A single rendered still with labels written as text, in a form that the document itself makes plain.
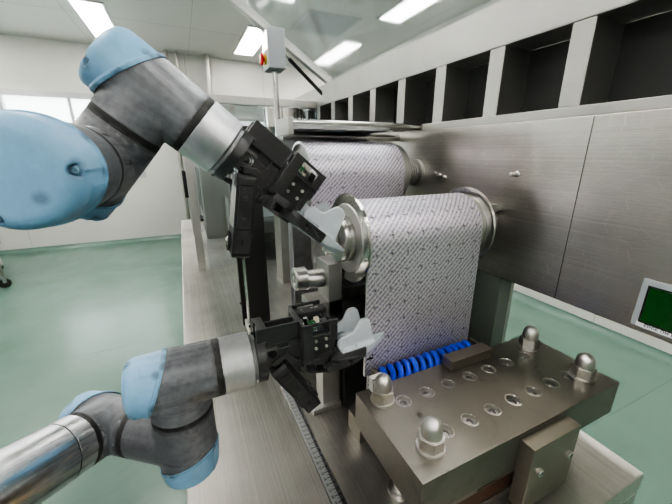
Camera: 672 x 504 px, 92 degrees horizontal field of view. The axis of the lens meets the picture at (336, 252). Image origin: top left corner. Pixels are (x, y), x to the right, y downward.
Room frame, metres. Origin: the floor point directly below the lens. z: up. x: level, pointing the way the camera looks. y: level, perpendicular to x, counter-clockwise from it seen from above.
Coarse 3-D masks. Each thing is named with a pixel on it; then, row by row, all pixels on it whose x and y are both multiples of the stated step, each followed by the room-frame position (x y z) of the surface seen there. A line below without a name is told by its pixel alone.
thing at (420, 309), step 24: (432, 264) 0.52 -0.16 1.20; (456, 264) 0.54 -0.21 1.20; (384, 288) 0.48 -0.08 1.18; (408, 288) 0.50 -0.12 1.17; (432, 288) 0.52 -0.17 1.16; (456, 288) 0.54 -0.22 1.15; (384, 312) 0.48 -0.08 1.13; (408, 312) 0.50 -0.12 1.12; (432, 312) 0.52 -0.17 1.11; (456, 312) 0.55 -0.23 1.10; (384, 336) 0.48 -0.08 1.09; (408, 336) 0.50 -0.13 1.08; (432, 336) 0.52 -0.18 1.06; (456, 336) 0.55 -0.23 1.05; (384, 360) 0.48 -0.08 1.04
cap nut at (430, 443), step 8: (432, 416) 0.32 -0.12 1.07; (424, 424) 0.31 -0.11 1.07; (432, 424) 0.31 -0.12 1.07; (440, 424) 0.31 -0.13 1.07; (424, 432) 0.31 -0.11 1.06; (432, 432) 0.30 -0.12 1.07; (440, 432) 0.31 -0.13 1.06; (416, 440) 0.32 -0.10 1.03; (424, 440) 0.31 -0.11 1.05; (432, 440) 0.30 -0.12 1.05; (440, 440) 0.31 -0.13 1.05; (416, 448) 0.31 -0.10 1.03; (424, 448) 0.31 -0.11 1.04; (432, 448) 0.30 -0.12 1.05; (440, 448) 0.30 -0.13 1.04; (424, 456) 0.30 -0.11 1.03; (432, 456) 0.30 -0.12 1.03; (440, 456) 0.30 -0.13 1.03
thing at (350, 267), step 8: (344, 208) 0.52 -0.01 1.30; (352, 208) 0.50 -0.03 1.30; (480, 208) 0.59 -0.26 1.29; (352, 216) 0.49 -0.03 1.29; (360, 224) 0.47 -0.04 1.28; (360, 232) 0.47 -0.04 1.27; (360, 240) 0.47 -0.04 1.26; (360, 248) 0.47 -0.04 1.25; (360, 256) 0.47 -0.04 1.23; (344, 264) 0.52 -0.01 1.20; (352, 264) 0.49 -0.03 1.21; (352, 272) 0.49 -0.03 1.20
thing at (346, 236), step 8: (344, 224) 0.49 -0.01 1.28; (352, 224) 0.49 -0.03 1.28; (344, 232) 0.48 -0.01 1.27; (352, 232) 0.48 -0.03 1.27; (336, 240) 0.51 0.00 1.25; (344, 240) 0.48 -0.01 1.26; (352, 240) 0.48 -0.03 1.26; (344, 248) 0.48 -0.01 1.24; (352, 248) 0.48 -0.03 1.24; (336, 256) 0.51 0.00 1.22; (344, 256) 0.48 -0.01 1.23; (352, 256) 0.49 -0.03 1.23
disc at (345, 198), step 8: (336, 200) 0.55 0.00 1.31; (344, 200) 0.53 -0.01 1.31; (352, 200) 0.50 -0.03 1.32; (360, 208) 0.48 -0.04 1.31; (360, 216) 0.48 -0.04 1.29; (368, 224) 0.46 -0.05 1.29; (368, 232) 0.46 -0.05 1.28; (368, 240) 0.45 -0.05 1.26; (368, 248) 0.45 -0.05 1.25; (368, 256) 0.45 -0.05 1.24; (360, 264) 0.47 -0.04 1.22; (368, 264) 0.45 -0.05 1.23; (344, 272) 0.52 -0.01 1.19; (360, 272) 0.47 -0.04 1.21; (352, 280) 0.50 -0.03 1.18; (360, 280) 0.48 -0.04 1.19
